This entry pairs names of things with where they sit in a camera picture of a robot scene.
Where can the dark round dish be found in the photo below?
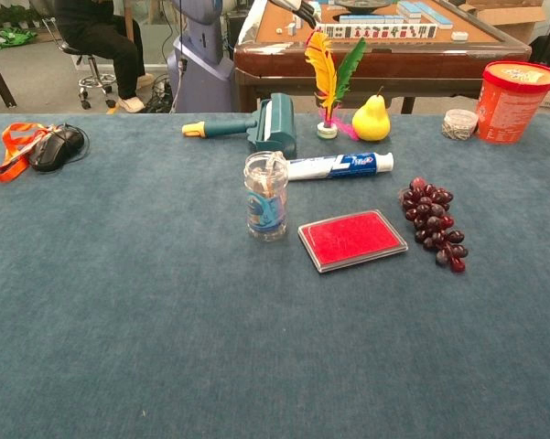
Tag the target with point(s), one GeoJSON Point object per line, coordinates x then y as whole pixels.
{"type": "Point", "coordinates": [361, 4]}

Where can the cardboard box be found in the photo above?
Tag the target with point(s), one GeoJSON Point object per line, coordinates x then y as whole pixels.
{"type": "Point", "coordinates": [503, 18]}

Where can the white blue toothpaste tube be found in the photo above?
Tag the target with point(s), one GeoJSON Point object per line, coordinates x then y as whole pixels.
{"type": "Point", "coordinates": [343, 167]}

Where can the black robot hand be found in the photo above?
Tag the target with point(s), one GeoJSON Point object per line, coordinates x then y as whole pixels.
{"type": "Point", "coordinates": [302, 11]}

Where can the seated person in black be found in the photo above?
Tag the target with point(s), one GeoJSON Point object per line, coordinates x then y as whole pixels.
{"type": "Point", "coordinates": [96, 32]}

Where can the orange red snack tub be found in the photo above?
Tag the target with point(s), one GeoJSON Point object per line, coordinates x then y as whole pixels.
{"type": "Point", "coordinates": [508, 110]}

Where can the chrome swivel stool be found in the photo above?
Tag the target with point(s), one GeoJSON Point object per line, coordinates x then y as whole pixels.
{"type": "Point", "coordinates": [93, 78]}

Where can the clear plastic jar blue label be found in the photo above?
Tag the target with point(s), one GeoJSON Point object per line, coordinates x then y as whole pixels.
{"type": "Point", "coordinates": [266, 210]}

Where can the green lint roller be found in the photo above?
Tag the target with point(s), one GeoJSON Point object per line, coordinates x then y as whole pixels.
{"type": "Point", "coordinates": [281, 125]}

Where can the face-up mahjong tile row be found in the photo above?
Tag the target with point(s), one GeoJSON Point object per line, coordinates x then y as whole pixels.
{"type": "Point", "coordinates": [384, 31]}

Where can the purple plastic grape bunch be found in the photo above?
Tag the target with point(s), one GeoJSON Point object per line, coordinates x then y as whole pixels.
{"type": "Point", "coordinates": [432, 219]}

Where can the yellow plastic pear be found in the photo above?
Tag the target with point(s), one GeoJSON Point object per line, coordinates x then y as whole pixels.
{"type": "Point", "coordinates": [370, 121]}

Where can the red rectangular box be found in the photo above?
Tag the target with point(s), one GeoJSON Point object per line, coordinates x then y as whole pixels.
{"type": "Point", "coordinates": [350, 238]}

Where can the colourful feather shuttlecock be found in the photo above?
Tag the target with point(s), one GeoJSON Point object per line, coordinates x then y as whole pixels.
{"type": "Point", "coordinates": [327, 75]}

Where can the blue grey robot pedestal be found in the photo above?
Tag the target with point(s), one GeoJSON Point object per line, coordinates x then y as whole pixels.
{"type": "Point", "coordinates": [201, 68]}

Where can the black computer mouse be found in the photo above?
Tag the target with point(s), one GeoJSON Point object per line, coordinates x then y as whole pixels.
{"type": "Point", "coordinates": [55, 148]}

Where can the brown mahjong table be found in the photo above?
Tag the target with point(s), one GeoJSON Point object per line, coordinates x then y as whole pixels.
{"type": "Point", "coordinates": [439, 68]}

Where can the small clear jar of clips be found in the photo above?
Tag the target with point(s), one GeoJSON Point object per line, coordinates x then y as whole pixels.
{"type": "Point", "coordinates": [459, 125]}

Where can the single white mahjong tile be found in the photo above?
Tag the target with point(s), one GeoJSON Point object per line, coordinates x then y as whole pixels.
{"type": "Point", "coordinates": [459, 36]}

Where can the green bag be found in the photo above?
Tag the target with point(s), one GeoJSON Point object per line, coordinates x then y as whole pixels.
{"type": "Point", "coordinates": [11, 37]}

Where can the blue backed mahjong tile row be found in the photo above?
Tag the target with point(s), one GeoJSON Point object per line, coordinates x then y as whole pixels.
{"type": "Point", "coordinates": [370, 18]}
{"type": "Point", "coordinates": [425, 13]}

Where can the blue felt table cloth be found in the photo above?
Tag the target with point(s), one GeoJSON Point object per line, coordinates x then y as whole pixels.
{"type": "Point", "coordinates": [142, 320]}

